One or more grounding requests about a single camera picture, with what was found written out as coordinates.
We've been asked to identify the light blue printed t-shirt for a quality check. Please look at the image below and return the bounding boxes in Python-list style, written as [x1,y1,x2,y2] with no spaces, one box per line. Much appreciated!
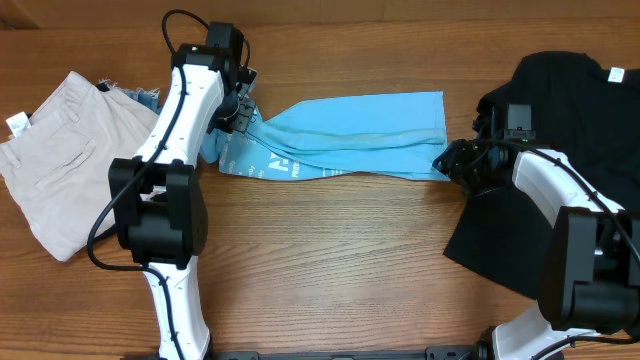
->
[200,92,448,181]

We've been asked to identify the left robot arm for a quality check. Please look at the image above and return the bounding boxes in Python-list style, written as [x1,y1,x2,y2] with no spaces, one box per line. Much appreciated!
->
[107,22,257,359]

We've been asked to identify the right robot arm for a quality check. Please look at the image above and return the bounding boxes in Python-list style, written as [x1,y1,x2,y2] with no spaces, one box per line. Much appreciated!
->
[426,104,639,359]

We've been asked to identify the folded denim shorts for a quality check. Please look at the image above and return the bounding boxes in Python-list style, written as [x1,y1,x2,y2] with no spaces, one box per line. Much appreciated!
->
[96,79,161,115]

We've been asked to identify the black t-shirt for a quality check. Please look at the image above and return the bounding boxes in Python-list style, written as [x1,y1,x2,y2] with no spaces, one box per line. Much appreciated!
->
[444,51,639,298]

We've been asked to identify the folded beige shorts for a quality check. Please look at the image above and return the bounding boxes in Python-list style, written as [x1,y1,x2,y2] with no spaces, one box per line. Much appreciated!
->
[1,72,158,262]

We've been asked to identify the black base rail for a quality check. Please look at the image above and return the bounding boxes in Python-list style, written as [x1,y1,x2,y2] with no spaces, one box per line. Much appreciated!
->
[204,345,493,360]

